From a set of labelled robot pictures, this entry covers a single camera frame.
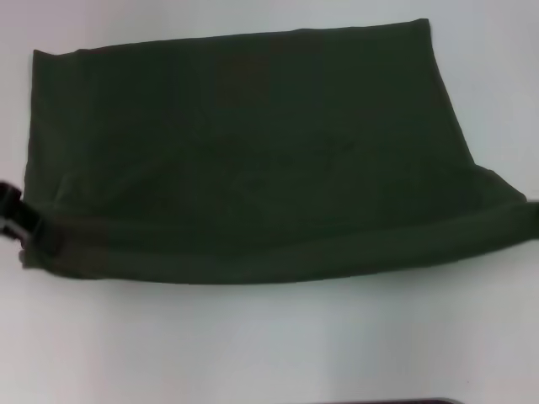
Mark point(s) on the dark green FREE! t-shirt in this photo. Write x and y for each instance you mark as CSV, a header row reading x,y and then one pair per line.
x,y
252,168

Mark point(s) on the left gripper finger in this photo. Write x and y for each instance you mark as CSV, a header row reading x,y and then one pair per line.
x,y
9,193
21,227

